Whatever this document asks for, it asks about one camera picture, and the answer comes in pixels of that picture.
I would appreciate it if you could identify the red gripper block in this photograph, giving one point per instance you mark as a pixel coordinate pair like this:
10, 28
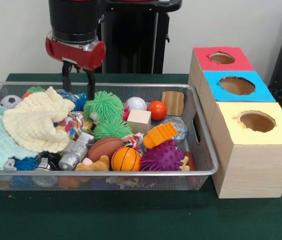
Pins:
76, 55

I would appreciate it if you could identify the cream knitted cloth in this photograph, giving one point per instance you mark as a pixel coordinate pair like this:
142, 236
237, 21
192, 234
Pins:
33, 120

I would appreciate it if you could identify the crushed clear plastic bottle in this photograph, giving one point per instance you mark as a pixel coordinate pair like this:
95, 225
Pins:
181, 128

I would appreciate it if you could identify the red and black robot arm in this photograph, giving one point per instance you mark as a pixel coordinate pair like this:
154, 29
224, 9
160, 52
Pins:
73, 17

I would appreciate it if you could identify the shallow silver mesh bin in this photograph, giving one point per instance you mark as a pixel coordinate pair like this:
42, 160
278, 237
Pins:
156, 178

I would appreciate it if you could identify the wooden box with three holes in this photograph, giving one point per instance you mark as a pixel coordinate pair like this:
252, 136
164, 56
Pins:
256, 170

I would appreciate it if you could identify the green puffer toy with eyes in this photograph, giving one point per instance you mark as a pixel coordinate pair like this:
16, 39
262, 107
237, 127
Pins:
103, 105

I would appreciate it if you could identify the grey plastic toy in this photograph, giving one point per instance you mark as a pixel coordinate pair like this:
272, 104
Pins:
77, 152

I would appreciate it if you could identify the plain wooden cube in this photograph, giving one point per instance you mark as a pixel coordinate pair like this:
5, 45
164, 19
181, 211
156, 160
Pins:
139, 121

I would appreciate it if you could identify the small orange ball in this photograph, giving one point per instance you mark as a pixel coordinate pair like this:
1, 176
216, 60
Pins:
156, 110

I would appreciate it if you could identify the orange toy basketball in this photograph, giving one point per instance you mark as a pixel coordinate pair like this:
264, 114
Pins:
126, 159

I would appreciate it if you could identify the orange ridged plastic toy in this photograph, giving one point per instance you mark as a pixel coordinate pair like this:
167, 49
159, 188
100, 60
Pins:
159, 135

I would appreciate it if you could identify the purple spiky ball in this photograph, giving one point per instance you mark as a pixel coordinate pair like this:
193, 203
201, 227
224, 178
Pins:
162, 157

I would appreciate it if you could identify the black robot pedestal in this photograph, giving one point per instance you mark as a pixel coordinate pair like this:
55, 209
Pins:
136, 37

